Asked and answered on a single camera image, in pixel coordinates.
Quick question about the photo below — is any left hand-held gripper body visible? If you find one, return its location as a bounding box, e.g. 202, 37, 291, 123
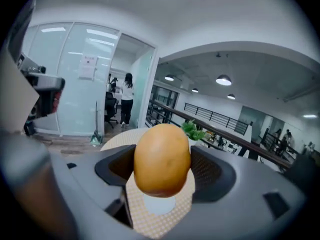
0, 49, 66, 136

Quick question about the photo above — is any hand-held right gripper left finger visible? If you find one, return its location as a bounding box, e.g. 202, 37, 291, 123
94, 144, 137, 188

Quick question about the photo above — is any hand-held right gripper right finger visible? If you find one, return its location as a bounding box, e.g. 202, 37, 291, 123
189, 145, 237, 203

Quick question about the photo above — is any paper poster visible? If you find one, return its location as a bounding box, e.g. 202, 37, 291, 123
78, 53, 99, 81

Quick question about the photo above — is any wooden-topped black railing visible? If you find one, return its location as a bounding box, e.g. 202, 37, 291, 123
146, 98, 295, 171

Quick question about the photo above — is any potted green plant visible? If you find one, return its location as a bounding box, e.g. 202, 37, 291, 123
180, 119, 207, 142

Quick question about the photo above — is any black office chair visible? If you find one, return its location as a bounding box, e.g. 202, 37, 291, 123
104, 91, 120, 129

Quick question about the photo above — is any black metal railing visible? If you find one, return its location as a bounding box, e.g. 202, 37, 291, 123
184, 102, 250, 136

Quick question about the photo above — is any frosted glass partition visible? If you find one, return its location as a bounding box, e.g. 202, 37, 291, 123
238, 105, 266, 143

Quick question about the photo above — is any frosted glass door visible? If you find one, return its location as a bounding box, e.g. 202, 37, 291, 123
129, 47, 157, 130

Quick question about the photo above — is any green dustpan with handle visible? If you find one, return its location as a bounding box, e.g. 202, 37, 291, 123
89, 100, 104, 147

